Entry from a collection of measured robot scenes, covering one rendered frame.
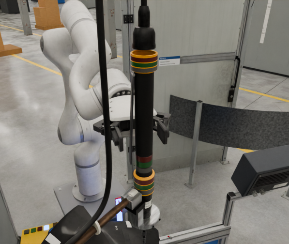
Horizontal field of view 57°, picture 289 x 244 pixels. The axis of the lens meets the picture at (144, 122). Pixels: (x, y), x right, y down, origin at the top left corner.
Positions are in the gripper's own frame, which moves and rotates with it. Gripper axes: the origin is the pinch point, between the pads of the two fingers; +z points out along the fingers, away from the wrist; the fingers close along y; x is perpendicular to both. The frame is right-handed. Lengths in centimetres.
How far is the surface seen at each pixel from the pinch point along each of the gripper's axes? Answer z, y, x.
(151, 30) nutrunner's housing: 1.3, -1.0, 19.3
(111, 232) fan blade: -21, 5, -49
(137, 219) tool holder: 3.4, 2.0, -17.2
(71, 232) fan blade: -4.9, 15.9, -26.2
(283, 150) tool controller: -36, -77, -42
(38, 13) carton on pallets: -1240, 101, -104
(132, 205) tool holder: 4.3, 3.2, -12.1
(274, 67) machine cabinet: -437, -438, -150
